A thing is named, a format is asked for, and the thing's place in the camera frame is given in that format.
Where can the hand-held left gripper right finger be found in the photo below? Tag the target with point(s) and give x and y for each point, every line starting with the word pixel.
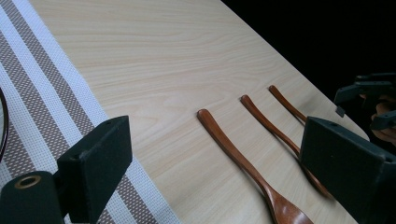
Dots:
pixel 345 168

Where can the white brown striped placemat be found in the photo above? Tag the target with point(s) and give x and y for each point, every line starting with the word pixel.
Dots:
pixel 37 93

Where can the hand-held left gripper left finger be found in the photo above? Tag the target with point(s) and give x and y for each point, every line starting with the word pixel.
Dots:
pixel 93 161

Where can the large brown wooden spoon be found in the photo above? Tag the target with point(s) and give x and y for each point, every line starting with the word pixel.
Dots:
pixel 231 150

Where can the dark round dish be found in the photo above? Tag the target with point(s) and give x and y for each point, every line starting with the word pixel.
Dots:
pixel 6 124

